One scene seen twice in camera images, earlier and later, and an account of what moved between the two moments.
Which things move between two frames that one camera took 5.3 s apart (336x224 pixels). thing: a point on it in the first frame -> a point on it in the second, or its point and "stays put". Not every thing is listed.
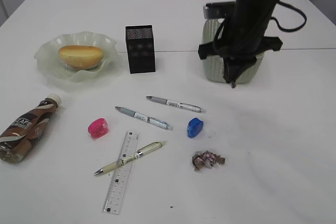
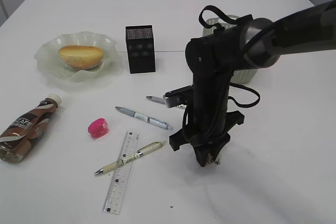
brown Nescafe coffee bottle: (19, 137) stays put
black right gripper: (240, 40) -> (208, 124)
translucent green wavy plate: (49, 59) stays put
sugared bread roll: (81, 56) stays put
